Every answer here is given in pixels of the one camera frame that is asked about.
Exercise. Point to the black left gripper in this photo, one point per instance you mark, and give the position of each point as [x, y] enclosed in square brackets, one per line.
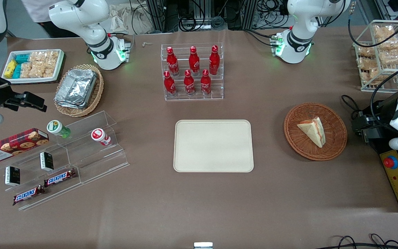
[379, 117]

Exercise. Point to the triangular sandwich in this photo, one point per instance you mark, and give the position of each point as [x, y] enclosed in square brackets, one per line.
[313, 130]

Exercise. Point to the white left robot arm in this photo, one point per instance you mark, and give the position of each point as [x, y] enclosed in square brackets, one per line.
[302, 20]

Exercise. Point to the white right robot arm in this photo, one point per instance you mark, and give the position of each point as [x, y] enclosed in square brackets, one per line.
[81, 17]

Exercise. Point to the white rectangular snack tray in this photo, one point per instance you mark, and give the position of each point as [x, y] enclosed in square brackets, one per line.
[33, 80]

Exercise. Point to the brown round wicker basket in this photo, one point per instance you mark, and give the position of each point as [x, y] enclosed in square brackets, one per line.
[299, 138]

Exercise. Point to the light oval wicker basket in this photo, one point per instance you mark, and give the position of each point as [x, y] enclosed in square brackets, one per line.
[97, 93]

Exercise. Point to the beige plastic tray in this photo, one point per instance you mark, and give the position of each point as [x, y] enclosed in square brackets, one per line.
[213, 146]

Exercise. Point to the black platform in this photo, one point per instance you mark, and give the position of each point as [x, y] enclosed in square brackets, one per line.
[381, 147]

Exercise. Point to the clear rice cracker bag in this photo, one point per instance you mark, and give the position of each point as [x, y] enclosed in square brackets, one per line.
[44, 56]
[44, 69]
[26, 70]

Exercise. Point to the teal snack packet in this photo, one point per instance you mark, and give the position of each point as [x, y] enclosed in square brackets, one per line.
[22, 58]
[17, 71]

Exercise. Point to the green lid cup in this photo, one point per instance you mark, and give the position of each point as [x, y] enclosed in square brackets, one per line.
[56, 128]

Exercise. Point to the yellow snack packet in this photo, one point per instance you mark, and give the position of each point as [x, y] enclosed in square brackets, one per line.
[10, 68]

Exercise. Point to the red emergency stop button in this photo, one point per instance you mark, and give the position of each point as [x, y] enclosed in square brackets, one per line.
[391, 162]

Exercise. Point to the red tartan cookie box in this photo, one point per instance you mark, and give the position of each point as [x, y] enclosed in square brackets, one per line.
[16, 144]

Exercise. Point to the stacked aluminium foil containers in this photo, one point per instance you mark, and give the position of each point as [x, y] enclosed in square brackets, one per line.
[76, 88]

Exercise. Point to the small black white box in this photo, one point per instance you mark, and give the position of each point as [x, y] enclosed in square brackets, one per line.
[12, 176]
[47, 161]

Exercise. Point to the red lid cup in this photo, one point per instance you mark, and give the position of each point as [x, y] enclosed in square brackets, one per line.
[99, 136]

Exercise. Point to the Snickers chocolate bar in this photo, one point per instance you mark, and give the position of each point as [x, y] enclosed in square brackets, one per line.
[28, 195]
[60, 177]

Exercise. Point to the clear acrylic stepped shelf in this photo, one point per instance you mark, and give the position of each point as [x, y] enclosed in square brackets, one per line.
[92, 162]

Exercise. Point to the beige cloth bag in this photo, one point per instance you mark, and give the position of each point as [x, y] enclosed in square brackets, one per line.
[130, 19]

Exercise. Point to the small beige object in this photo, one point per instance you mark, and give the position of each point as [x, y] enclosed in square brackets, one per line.
[147, 44]

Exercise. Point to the red cola bottle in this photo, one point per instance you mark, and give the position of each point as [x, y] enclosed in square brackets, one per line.
[194, 61]
[206, 83]
[172, 62]
[169, 84]
[214, 61]
[189, 84]

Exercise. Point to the clear acrylic bottle rack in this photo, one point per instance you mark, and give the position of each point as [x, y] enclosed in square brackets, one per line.
[216, 90]

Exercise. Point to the aluminium frame rack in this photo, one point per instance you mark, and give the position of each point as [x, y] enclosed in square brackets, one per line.
[157, 15]

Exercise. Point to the silver metal bracket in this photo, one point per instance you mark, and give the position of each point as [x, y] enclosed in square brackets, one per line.
[203, 245]

